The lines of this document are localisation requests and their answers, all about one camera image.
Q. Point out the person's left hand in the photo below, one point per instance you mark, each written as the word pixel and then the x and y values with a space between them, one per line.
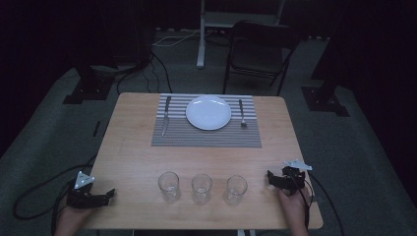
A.
pixel 70 221

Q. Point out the clear drinking glass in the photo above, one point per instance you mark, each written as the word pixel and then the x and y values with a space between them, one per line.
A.
pixel 201 188
pixel 235 189
pixel 169 186

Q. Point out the person's right hand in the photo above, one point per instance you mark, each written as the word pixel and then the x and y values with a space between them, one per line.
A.
pixel 294 209

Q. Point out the black folding chair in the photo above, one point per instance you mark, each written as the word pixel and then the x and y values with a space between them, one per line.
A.
pixel 259 59

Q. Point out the white round plate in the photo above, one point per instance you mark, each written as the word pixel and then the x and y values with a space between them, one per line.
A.
pixel 208 112

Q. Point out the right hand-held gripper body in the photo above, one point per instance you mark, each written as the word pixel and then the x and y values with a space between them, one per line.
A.
pixel 292 177

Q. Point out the white metal stand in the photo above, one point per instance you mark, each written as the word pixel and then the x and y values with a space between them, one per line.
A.
pixel 202 39

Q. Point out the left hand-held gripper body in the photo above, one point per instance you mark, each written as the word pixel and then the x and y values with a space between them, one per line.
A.
pixel 80 196

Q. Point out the black stand base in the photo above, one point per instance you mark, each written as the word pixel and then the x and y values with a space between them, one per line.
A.
pixel 323 101
pixel 88 90

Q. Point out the small black floor object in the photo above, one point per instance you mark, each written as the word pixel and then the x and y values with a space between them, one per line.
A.
pixel 96 128

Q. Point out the silver table knife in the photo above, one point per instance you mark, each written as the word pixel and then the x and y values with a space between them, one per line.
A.
pixel 166 114

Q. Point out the grey striped placemat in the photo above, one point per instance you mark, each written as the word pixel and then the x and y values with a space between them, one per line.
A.
pixel 206 136

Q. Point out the silver fork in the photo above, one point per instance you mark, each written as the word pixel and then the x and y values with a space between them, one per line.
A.
pixel 242 113

